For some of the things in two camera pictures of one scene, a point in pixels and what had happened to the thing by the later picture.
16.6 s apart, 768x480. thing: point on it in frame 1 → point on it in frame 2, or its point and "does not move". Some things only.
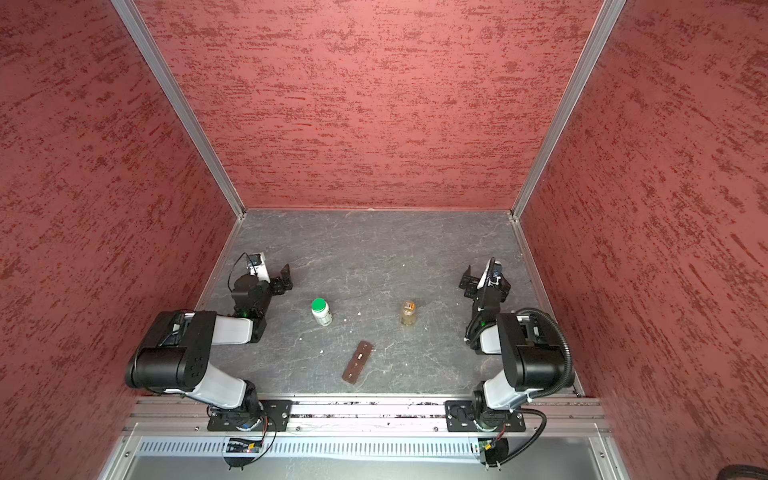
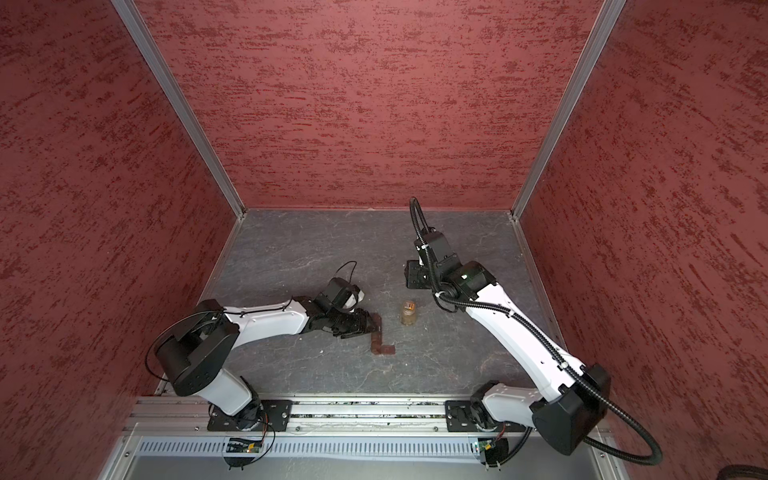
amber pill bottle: x=408 y=315 does not move
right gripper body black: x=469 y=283 → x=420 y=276
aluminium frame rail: x=360 y=416 does not move
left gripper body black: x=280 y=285 → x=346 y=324
